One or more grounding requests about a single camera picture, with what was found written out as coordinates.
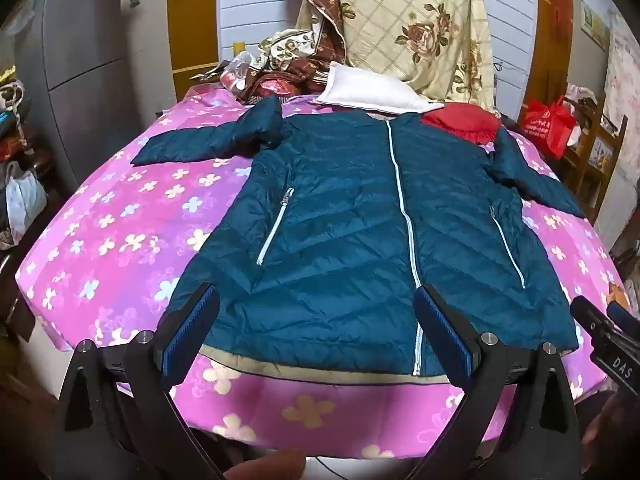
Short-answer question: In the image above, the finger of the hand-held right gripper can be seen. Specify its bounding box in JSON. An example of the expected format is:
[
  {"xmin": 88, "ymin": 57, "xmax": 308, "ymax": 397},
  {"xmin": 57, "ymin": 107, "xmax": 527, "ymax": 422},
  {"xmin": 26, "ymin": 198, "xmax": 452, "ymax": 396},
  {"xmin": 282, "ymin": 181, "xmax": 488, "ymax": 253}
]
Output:
[
  {"xmin": 570, "ymin": 295, "xmax": 640, "ymax": 392},
  {"xmin": 606, "ymin": 297, "xmax": 640, "ymax": 343}
]

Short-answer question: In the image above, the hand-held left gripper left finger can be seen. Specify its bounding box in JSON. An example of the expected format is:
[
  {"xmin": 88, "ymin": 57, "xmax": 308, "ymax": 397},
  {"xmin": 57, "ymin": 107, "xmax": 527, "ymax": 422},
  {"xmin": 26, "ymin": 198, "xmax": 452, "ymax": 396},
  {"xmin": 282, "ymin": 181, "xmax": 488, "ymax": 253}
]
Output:
[{"xmin": 57, "ymin": 282, "xmax": 226, "ymax": 480}]

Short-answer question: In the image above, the wooden chair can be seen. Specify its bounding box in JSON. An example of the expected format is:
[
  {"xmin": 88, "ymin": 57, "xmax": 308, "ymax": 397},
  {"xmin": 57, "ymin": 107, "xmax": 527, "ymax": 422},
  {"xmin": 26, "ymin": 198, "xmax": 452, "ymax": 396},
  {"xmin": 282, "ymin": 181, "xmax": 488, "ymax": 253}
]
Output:
[{"xmin": 517, "ymin": 85, "xmax": 628, "ymax": 226}]

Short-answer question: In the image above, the beige rose-print quilt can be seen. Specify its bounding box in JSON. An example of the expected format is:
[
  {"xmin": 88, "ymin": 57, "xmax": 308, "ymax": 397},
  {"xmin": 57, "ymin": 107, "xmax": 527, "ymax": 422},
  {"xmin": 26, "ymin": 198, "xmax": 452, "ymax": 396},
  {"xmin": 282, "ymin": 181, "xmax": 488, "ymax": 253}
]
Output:
[{"xmin": 295, "ymin": 0, "xmax": 501, "ymax": 116}]

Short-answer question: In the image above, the framed wall picture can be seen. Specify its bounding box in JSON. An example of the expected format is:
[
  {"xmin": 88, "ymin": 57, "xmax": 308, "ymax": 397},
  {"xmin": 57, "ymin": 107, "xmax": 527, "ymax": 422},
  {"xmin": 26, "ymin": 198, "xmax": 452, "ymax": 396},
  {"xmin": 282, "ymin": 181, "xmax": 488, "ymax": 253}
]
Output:
[{"xmin": 580, "ymin": 2, "xmax": 611, "ymax": 43}]

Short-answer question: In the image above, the white pillow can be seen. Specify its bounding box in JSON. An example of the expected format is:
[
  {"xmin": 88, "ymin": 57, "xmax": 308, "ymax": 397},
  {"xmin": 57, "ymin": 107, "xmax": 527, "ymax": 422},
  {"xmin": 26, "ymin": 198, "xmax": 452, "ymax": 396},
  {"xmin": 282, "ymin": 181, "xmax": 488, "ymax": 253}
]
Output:
[{"xmin": 312, "ymin": 61, "xmax": 445, "ymax": 115}]

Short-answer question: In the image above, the person's left hand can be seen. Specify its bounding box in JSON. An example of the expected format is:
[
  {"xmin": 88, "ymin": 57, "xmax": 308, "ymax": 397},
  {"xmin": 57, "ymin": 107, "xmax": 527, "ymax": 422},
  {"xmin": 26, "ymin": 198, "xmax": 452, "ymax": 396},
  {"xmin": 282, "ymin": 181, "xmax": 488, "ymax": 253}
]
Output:
[{"xmin": 222, "ymin": 452, "xmax": 307, "ymax": 480}]

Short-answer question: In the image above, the white plastic bag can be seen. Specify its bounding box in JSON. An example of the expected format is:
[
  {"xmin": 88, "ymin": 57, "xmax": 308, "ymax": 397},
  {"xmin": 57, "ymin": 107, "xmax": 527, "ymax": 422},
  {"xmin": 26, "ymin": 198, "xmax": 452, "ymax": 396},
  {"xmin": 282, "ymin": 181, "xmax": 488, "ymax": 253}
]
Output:
[{"xmin": 5, "ymin": 160, "xmax": 48, "ymax": 246}]

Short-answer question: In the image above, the grey refrigerator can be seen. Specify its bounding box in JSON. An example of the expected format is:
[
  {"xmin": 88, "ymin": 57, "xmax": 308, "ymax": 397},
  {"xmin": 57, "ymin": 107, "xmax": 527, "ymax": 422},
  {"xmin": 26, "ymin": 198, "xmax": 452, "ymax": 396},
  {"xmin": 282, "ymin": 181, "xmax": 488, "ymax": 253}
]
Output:
[{"xmin": 15, "ymin": 0, "xmax": 178, "ymax": 196}]

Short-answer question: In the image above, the teal quilted jacket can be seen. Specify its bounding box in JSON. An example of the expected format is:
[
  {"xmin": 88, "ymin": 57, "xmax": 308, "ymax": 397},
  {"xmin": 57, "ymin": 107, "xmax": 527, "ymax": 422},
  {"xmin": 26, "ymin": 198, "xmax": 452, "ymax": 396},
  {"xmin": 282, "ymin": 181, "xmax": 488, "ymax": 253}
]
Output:
[{"xmin": 131, "ymin": 95, "xmax": 587, "ymax": 378}]

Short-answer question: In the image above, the red ruffled pillow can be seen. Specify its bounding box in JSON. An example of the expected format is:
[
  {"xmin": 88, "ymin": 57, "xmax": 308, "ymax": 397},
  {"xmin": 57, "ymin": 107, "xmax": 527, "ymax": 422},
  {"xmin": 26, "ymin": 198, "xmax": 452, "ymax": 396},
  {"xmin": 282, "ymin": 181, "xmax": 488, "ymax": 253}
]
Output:
[{"xmin": 420, "ymin": 102, "xmax": 502, "ymax": 145}]

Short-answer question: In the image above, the pink floral bed sheet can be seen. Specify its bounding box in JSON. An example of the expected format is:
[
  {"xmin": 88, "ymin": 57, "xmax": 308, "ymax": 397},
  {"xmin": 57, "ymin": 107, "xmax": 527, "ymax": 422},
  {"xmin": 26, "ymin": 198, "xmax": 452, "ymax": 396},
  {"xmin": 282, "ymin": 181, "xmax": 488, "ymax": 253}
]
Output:
[{"xmin": 15, "ymin": 87, "xmax": 631, "ymax": 461}]

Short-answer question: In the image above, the pink patterned curtain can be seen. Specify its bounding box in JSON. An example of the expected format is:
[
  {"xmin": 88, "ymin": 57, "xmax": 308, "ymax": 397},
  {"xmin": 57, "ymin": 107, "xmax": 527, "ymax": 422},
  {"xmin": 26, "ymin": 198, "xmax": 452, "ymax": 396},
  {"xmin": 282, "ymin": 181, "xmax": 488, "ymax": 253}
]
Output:
[{"xmin": 602, "ymin": 10, "xmax": 640, "ymax": 126}]

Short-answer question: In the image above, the red shopping bag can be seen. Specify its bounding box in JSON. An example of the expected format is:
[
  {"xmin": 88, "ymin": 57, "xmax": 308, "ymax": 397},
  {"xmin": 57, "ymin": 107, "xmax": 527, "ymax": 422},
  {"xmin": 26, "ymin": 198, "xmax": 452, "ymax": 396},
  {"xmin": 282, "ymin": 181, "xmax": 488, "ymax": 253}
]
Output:
[{"xmin": 522, "ymin": 97, "xmax": 576, "ymax": 158}]

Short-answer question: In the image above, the clear plastic bag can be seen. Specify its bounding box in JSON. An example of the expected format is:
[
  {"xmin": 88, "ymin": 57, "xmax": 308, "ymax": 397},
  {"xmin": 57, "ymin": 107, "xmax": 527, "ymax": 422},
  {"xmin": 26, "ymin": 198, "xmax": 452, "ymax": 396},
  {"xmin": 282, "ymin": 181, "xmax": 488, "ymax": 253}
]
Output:
[{"xmin": 220, "ymin": 50, "xmax": 261, "ymax": 96}]

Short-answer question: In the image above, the brown patterned blanket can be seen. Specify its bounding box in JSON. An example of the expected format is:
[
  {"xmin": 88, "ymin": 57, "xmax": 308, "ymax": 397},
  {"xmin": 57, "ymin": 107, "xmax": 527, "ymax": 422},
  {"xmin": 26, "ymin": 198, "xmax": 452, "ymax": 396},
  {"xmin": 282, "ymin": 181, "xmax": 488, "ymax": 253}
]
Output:
[{"xmin": 237, "ymin": 0, "xmax": 351, "ymax": 106}]

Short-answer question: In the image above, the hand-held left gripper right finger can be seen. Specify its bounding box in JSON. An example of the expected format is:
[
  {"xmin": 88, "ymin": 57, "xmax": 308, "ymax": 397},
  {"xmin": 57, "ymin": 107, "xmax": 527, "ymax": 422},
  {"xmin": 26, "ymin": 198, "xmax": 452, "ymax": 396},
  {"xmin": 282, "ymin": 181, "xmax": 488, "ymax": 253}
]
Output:
[{"xmin": 405, "ymin": 284, "xmax": 586, "ymax": 480}]

